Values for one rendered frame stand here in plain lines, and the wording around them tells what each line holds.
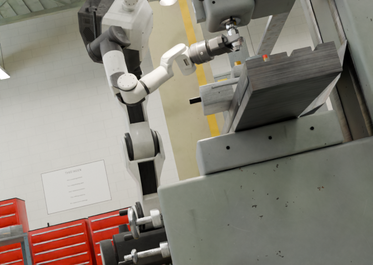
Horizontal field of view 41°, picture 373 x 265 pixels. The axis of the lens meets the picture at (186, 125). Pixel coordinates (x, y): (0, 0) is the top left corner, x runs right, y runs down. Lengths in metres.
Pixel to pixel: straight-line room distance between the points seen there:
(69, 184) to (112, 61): 9.22
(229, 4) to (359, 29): 0.48
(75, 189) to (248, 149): 9.56
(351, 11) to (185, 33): 2.16
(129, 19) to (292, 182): 1.03
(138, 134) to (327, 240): 1.09
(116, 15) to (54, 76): 9.52
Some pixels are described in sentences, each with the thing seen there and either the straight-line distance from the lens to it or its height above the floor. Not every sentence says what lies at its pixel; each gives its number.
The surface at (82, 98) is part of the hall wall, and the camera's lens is 11.50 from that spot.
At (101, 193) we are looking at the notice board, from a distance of 11.06.
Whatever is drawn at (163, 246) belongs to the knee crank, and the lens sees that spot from 1.99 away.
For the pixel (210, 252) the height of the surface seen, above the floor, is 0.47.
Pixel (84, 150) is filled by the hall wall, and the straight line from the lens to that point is 11.24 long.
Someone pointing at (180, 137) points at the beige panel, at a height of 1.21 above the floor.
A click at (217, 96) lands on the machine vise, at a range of 1.64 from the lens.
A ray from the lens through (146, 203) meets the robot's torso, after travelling 2.48.
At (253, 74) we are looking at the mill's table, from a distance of 1.26.
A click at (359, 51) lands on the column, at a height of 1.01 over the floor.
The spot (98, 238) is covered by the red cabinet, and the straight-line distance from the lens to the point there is 6.51.
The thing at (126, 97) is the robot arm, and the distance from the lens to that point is 2.02.
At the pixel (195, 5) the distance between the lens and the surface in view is 2.05.
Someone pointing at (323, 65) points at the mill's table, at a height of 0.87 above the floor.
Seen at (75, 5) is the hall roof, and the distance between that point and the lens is 10.78.
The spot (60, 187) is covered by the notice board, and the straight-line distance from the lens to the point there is 11.26.
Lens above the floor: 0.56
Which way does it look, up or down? 12 degrees up
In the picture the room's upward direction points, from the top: 13 degrees counter-clockwise
